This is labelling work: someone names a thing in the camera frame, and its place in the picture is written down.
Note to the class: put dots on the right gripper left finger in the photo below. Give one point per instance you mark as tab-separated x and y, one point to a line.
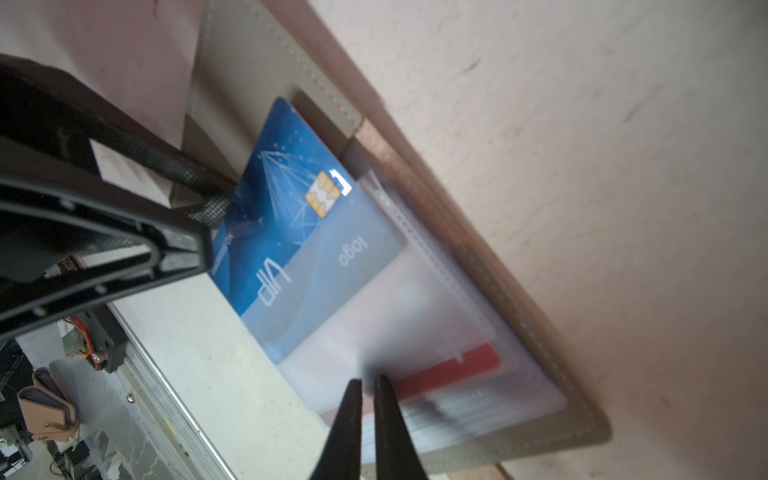
341	455

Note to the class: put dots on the red credit card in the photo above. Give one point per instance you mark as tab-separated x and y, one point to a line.
472	363

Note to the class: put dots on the blue VIP credit card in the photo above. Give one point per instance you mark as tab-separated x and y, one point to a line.
300	237

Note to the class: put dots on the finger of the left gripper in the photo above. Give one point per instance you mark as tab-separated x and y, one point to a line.
51	111
70	241

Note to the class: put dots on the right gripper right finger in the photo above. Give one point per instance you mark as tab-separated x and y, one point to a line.
396	456

